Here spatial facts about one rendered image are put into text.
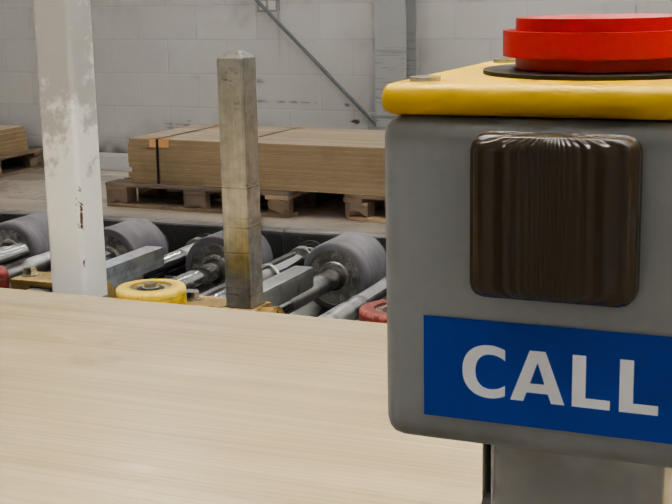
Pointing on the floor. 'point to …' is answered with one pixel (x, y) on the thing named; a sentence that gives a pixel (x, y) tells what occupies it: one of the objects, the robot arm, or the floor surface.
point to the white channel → (70, 146)
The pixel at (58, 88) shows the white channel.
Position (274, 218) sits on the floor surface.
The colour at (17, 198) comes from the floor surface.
